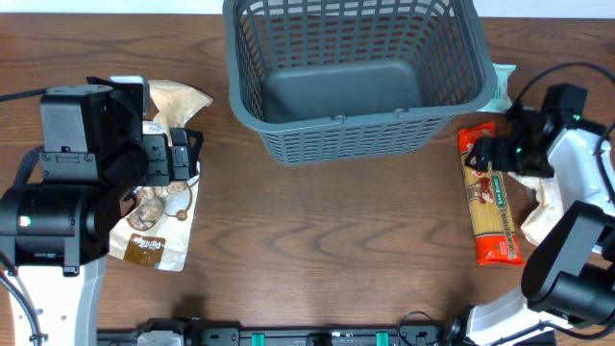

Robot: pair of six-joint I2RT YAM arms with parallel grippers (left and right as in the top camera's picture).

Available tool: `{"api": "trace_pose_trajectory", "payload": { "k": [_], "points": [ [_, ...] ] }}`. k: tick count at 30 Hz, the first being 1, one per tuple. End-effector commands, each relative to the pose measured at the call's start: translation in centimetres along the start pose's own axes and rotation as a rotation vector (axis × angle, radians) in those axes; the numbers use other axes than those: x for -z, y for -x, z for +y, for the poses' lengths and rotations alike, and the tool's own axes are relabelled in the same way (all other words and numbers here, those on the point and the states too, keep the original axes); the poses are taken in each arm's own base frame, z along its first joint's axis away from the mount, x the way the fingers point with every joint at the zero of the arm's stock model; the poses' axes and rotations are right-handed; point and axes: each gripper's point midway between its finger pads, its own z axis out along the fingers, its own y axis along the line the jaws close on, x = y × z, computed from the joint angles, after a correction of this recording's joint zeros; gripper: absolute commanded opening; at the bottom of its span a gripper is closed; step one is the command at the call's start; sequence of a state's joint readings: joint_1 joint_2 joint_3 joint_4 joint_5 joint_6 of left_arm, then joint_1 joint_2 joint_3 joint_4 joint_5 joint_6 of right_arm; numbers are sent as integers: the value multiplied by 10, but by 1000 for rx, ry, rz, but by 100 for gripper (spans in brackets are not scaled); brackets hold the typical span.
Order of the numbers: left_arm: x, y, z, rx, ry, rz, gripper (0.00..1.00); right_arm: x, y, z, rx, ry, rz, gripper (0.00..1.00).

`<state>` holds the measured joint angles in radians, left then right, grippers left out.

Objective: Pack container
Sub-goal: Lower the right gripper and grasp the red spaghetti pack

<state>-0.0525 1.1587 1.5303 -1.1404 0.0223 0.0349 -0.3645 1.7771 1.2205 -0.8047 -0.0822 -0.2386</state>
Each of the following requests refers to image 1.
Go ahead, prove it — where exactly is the white plastic bag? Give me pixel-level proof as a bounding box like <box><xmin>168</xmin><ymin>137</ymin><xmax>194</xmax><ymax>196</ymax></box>
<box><xmin>508</xmin><ymin>172</ymin><xmax>564</xmax><ymax>246</ymax></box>

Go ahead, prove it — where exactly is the beige cookie pouch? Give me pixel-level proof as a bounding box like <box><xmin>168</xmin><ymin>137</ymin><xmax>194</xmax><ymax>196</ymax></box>
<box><xmin>108</xmin><ymin>119</ymin><xmax>202</xmax><ymax>273</ymax></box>

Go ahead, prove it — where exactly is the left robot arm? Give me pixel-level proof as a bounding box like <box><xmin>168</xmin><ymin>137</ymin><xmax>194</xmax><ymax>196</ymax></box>
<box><xmin>1</xmin><ymin>76</ymin><xmax>203</xmax><ymax>345</ymax></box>

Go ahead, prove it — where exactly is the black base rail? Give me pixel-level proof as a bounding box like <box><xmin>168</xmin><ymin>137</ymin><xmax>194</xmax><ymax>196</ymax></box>
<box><xmin>95</xmin><ymin>316</ymin><xmax>558</xmax><ymax>346</ymax></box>

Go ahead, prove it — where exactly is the orange spaghetti pasta packet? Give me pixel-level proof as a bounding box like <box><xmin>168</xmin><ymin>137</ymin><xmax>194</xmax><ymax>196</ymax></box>
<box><xmin>457</xmin><ymin>121</ymin><xmax>524</xmax><ymax>265</ymax></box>

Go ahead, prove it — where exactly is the light blue snack packet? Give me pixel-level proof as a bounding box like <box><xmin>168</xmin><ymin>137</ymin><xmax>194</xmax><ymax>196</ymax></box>
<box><xmin>480</xmin><ymin>63</ymin><xmax>516</xmax><ymax>113</ymax></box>

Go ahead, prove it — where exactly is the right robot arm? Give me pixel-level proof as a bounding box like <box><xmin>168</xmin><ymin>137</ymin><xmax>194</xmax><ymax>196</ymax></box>
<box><xmin>455</xmin><ymin>84</ymin><xmax>614</xmax><ymax>345</ymax></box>

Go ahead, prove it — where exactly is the tan powder bag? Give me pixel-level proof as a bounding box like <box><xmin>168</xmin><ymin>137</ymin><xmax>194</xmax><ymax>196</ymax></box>
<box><xmin>143</xmin><ymin>80</ymin><xmax>213</xmax><ymax>147</ymax></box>

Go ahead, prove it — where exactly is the grey plastic slotted basket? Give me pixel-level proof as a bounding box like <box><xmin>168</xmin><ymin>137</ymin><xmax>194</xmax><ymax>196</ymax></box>
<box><xmin>223</xmin><ymin>0</ymin><xmax>497</xmax><ymax>165</ymax></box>

